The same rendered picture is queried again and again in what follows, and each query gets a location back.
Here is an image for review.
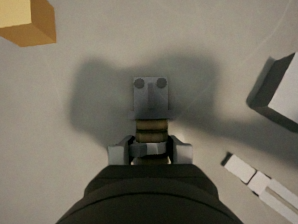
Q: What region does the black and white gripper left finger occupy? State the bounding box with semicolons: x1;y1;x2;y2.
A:
108;136;134;165

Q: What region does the white clamp band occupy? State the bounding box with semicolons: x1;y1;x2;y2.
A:
129;140;169;157

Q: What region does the tan cardboard box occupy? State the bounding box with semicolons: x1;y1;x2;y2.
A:
0;0;57;47

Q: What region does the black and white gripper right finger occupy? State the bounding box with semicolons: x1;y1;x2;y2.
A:
168;135;193;164

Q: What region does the grey cube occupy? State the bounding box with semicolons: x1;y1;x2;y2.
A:
250;52;298;133

